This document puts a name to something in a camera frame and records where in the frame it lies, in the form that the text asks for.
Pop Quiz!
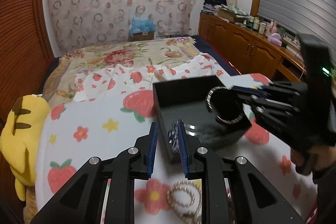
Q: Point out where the dark beaded bangle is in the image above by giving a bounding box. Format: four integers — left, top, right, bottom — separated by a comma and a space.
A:
206, 86, 245, 125

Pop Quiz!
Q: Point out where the small pearl strand necklace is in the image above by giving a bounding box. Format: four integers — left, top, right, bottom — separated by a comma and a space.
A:
167, 180, 203, 224

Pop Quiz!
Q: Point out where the blue white beaded bracelet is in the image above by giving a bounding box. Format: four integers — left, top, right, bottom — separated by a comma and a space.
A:
167, 122, 182, 155

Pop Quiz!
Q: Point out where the person's right hand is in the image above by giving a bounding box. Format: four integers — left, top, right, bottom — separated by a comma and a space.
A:
290, 144, 336, 172

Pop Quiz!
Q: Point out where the wooden sideboard cabinet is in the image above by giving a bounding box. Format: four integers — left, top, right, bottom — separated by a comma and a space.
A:
198, 12, 307, 82

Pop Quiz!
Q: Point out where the pink tissue box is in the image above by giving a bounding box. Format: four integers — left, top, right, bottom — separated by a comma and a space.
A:
267, 33, 282, 46

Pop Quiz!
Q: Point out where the black square storage box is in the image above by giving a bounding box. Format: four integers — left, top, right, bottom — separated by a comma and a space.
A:
153, 76, 252, 162

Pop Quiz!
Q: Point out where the yellow plush toy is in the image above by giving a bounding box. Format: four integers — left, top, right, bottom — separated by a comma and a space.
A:
1, 94, 51, 201

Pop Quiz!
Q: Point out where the strawberry print white cloth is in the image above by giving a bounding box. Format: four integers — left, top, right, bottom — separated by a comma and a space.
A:
35, 54, 320, 224

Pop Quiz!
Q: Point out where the pile of folded clothes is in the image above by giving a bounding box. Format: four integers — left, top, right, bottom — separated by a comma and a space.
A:
202, 0, 249, 23

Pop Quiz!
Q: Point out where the floral beige bed blanket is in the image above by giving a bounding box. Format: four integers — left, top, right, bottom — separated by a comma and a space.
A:
43, 36, 200, 108

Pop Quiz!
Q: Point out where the cardboard box with blue bag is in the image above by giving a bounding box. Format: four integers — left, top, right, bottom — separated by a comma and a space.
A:
129, 18, 156, 42

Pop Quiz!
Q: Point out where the brown slatted wardrobe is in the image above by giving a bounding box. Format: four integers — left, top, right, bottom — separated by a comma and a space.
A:
1, 0, 54, 119

